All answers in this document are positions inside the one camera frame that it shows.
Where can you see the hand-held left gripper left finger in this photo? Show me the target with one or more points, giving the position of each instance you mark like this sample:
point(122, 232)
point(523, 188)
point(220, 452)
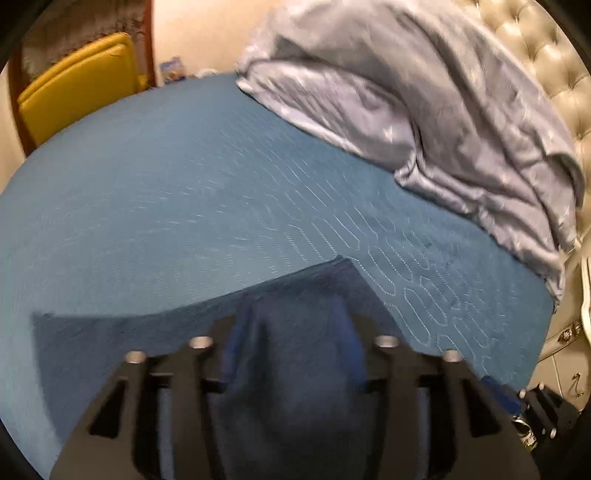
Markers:
point(184, 392)

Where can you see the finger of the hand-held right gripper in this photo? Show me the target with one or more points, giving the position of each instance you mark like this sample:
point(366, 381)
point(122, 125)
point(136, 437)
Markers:
point(501, 397)

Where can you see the blue quilted bed cover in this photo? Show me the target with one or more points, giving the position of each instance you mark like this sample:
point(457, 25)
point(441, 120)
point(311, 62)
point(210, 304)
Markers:
point(184, 184)

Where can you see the yellow padded chair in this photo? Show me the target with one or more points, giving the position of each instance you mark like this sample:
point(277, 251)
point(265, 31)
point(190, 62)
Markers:
point(74, 87)

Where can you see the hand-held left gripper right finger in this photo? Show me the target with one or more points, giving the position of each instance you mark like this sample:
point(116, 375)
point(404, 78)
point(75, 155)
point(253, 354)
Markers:
point(401, 392)

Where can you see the patterned grey curtain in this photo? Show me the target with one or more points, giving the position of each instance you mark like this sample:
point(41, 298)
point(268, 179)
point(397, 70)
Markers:
point(69, 25)

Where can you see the cream tufted headboard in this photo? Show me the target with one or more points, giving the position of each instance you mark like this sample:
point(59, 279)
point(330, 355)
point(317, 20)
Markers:
point(549, 55)

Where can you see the grey-blue duvet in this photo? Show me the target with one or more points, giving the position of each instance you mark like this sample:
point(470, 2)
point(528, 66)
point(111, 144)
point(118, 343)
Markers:
point(415, 92)

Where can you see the brown wooden door frame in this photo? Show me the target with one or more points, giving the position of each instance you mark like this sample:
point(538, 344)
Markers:
point(150, 41)

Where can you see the blue printed packet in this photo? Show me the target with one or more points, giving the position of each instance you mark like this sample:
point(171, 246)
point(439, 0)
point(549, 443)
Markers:
point(171, 70)

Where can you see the blue denim pants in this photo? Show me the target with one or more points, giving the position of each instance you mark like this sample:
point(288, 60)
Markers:
point(286, 369)

